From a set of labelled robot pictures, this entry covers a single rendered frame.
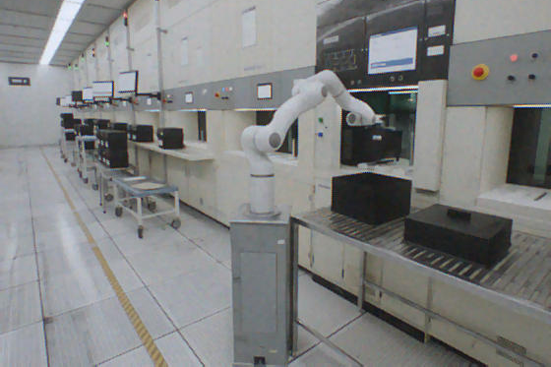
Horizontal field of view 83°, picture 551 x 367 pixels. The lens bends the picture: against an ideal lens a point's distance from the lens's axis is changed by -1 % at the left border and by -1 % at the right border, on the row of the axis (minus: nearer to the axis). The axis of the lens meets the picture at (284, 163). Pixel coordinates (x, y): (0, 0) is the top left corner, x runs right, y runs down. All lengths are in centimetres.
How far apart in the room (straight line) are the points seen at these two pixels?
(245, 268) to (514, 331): 122
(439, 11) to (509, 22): 31
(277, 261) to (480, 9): 143
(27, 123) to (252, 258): 1356
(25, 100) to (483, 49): 1424
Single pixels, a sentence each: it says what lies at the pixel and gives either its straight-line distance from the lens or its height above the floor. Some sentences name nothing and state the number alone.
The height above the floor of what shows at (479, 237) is 86.
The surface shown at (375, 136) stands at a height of 110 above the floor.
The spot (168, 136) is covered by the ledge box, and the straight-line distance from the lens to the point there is 407.
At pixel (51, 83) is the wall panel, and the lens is 1477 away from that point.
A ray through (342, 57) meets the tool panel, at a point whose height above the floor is 159.
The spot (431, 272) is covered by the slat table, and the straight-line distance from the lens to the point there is 115.
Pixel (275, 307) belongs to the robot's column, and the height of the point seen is 34.
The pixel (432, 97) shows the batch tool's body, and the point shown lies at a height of 132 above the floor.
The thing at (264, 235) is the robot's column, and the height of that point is 69.
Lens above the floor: 125
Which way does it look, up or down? 9 degrees down
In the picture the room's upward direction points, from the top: straight up
